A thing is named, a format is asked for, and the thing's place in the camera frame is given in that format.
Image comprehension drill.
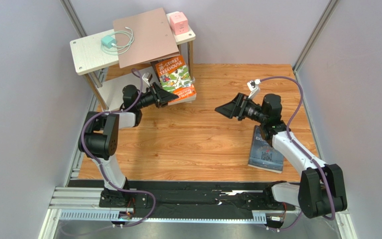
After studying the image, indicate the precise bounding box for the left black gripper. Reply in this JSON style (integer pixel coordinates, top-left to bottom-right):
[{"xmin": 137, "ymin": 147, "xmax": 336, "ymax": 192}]
[{"xmin": 135, "ymin": 82, "xmax": 179, "ymax": 110}]

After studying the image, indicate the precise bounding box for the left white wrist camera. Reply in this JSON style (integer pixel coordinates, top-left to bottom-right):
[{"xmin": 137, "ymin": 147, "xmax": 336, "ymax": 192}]
[{"xmin": 142, "ymin": 72, "xmax": 153, "ymax": 88}]

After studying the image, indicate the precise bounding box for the mint white charger cable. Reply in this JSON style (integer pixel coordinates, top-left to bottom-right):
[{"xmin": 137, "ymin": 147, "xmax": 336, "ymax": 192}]
[{"xmin": 100, "ymin": 26, "xmax": 135, "ymax": 56}]

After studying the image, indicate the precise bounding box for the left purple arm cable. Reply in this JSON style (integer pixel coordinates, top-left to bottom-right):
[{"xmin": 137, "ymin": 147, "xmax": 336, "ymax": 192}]
[{"xmin": 80, "ymin": 68, "xmax": 157, "ymax": 230}]

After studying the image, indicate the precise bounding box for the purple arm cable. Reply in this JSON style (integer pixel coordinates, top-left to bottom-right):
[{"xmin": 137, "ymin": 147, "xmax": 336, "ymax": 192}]
[
  {"xmin": 259, "ymin": 76, "xmax": 336, "ymax": 232},
  {"xmin": 80, "ymin": 68, "xmax": 157, "ymax": 230}
]

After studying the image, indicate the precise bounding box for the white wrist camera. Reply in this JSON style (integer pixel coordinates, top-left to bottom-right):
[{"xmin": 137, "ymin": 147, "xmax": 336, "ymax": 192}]
[
  {"xmin": 247, "ymin": 79, "xmax": 261, "ymax": 100},
  {"xmin": 142, "ymin": 72, "xmax": 153, "ymax": 88}
]

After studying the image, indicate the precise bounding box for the pink cube power socket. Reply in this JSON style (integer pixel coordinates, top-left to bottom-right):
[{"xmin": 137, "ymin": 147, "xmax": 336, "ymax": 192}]
[{"xmin": 169, "ymin": 12, "xmax": 189, "ymax": 35}]

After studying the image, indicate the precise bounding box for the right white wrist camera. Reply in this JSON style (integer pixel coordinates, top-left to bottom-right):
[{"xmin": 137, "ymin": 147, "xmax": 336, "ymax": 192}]
[{"xmin": 247, "ymin": 79, "xmax": 261, "ymax": 100}]

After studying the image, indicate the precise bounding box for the blue-grey 1984 book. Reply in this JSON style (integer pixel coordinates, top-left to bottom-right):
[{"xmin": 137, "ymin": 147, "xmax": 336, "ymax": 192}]
[{"xmin": 247, "ymin": 125, "xmax": 284, "ymax": 173}]

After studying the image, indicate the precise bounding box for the orange 78-storey treehouse book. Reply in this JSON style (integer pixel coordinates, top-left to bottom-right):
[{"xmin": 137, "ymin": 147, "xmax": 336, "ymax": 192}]
[{"xmin": 150, "ymin": 55, "xmax": 197, "ymax": 106}]

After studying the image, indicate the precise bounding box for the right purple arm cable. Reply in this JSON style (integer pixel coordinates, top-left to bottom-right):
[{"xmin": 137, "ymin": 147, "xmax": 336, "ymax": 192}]
[{"xmin": 259, "ymin": 76, "xmax": 336, "ymax": 232}]

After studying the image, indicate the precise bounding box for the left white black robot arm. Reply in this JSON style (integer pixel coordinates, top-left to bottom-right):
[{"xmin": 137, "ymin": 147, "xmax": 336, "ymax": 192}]
[{"xmin": 78, "ymin": 83, "xmax": 178, "ymax": 208}]

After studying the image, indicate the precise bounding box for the brown file folder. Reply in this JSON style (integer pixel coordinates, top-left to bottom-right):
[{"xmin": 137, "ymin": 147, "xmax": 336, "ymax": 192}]
[{"xmin": 113, "ymin": 7, "xmax": 179, "ymax": 68}]

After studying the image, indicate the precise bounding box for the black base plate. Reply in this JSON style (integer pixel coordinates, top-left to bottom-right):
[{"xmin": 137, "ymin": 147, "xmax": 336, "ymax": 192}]
[{"xmin": 68, "ymin": 180, "xmax": 296, "ymax": 220}]

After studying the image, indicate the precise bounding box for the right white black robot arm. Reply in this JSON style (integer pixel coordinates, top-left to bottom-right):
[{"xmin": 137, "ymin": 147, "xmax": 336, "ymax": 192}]
[{"xmin": 215, "ymin": 93, "xmax": 348, "ymax": 220}]

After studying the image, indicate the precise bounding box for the mint green charger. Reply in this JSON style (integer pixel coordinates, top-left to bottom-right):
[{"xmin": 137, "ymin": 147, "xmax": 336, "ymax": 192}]
[{"xmin": 100, "ymin": 35, "xmax": 117, "ymax": 49}]

